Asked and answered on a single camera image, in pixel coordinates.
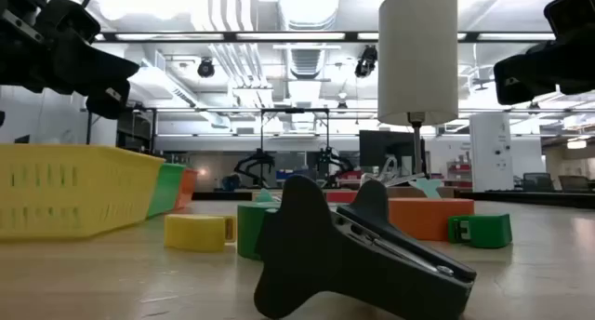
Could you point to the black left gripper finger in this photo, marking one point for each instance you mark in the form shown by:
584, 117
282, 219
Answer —
109, 103
93, 66

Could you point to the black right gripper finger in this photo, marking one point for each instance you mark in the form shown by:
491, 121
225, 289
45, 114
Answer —
567, 69
520, 80

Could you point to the green mini stapler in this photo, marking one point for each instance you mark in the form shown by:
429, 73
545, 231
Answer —
488, 230

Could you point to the orange block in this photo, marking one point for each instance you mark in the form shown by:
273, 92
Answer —
427, 220

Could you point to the green tape roll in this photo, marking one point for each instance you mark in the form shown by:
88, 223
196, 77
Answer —
246, 227

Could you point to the black staple remover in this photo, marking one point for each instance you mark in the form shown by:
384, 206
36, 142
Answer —
325, 264

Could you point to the black background robot arm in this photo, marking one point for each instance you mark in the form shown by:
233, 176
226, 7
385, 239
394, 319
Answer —
332, 159
258, 159

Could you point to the white cabinet column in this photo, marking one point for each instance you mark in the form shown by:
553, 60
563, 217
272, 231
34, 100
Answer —
490, 143

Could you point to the yellow plastic basket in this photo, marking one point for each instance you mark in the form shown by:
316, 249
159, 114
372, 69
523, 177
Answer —
70, 194

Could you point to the green plastic basket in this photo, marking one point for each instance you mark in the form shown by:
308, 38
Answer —
165, 190

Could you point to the dark office chair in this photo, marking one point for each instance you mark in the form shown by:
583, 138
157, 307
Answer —
574, 184
538, 182

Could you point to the table lamp with white shade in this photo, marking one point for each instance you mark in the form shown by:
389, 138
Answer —
418, 55

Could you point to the red storage shelf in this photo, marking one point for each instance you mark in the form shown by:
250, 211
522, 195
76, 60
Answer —
460, 168

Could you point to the orange plastic basket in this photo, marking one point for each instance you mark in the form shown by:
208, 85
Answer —
187, 187

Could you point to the blue bin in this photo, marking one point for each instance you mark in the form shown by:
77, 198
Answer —
231, 182

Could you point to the black computer monitor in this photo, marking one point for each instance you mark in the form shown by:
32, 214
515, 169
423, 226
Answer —
386, 148

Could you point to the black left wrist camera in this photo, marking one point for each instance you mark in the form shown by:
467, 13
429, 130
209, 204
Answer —
70, 20

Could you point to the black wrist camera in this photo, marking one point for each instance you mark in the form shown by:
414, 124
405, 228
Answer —
70, 20
572, 10

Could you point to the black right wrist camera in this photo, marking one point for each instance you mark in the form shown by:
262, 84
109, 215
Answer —
572, 10

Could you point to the black ceiling-hung camera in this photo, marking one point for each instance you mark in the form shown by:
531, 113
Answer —
206, 68
366, 61

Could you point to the black aluminium rig frame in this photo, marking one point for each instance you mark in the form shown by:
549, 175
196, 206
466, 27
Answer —
230, 37

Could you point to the black background rig frame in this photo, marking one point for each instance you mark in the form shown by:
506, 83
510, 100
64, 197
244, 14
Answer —
295, 110

